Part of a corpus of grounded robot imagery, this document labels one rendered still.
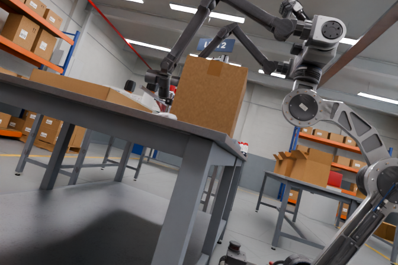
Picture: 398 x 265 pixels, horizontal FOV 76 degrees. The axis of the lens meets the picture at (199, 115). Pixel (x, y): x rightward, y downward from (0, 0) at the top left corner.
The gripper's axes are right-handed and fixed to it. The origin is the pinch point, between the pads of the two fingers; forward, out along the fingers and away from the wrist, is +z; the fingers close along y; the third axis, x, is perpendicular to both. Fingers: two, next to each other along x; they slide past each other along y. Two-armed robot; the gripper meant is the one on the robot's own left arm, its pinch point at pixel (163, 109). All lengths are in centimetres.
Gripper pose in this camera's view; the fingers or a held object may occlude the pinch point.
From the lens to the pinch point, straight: 141.1
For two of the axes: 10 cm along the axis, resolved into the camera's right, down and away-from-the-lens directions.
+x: -3.4, 4.5, -8.3
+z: -1.1, 8.5, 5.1
